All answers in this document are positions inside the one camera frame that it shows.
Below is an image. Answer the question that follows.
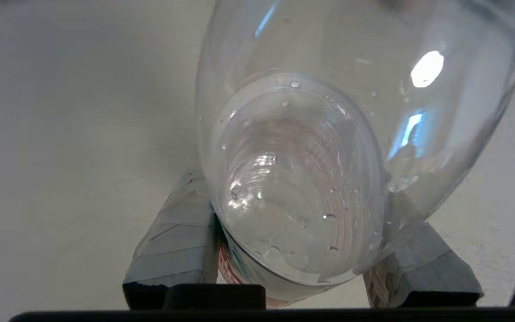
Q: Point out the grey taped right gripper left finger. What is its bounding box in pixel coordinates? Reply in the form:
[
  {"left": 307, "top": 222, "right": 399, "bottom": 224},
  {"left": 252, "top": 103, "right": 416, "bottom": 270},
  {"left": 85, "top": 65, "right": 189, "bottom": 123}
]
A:
[{"left": 122, "top": 168, "right": 220, "bottom": 310}]

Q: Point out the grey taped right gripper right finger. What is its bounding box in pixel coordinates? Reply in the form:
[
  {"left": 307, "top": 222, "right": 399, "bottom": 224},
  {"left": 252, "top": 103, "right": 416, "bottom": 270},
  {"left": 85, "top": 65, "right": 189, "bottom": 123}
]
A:
[{"left": 364, "top": 221, "right": 484, "bottom": 308}]

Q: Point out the red cap water bottle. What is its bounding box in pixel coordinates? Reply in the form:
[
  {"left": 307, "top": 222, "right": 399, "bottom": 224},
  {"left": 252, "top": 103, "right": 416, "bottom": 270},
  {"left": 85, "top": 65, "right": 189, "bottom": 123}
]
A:
[{"left": 195, "top": 0, "right": 515, "bottom": 309}]

